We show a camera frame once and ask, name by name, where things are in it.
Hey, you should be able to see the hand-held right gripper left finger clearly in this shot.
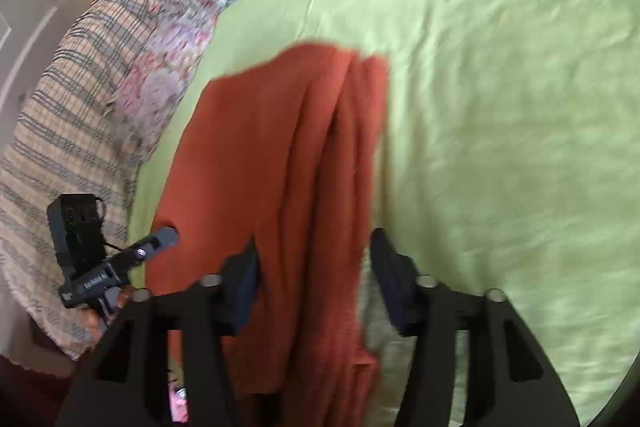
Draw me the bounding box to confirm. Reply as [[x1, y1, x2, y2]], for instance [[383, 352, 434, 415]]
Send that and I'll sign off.
[[55, 239, 262, 427]]

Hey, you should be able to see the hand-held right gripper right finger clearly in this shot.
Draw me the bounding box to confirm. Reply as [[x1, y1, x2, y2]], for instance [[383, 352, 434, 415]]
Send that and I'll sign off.
[[369, 227, 582, 427]]

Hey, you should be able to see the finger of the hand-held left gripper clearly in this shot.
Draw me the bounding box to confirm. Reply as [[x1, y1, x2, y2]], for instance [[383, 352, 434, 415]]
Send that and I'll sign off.
[[125, 226, 180, 260]]

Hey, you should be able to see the beige plaid blanket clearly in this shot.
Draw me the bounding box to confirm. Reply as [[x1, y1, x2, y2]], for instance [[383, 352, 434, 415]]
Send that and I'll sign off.
[[0, 0, 168, 360]]

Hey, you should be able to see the person's left hand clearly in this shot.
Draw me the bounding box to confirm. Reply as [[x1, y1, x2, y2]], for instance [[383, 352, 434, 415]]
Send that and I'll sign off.
[[80, 285, 135, 344]]

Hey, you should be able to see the light green bedsheet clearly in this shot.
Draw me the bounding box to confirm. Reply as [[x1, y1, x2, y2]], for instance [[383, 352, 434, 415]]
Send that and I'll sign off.
[[127, 0, 640, 427]]

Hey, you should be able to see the purple floral pillow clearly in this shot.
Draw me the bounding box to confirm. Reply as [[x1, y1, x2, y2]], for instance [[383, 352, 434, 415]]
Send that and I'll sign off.
[[114, 13, 221, 164]]

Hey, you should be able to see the orange knit sweater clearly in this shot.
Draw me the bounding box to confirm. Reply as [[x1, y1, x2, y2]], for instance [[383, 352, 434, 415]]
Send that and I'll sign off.
[[144, 41, 394, 427]]

